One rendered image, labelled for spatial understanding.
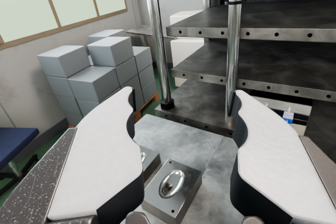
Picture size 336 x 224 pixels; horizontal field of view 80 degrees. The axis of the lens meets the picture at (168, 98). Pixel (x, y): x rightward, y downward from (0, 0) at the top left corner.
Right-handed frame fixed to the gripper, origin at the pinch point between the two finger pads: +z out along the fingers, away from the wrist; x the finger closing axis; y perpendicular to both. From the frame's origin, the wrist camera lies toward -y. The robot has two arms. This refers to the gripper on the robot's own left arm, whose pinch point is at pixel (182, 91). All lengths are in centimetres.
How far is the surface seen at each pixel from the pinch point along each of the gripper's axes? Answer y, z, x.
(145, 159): 61, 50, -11
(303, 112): 45, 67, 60
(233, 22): 10, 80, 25
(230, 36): 15, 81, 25
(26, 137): 114, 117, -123
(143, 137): 68, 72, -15
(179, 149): 65, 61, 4
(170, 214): 59, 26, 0
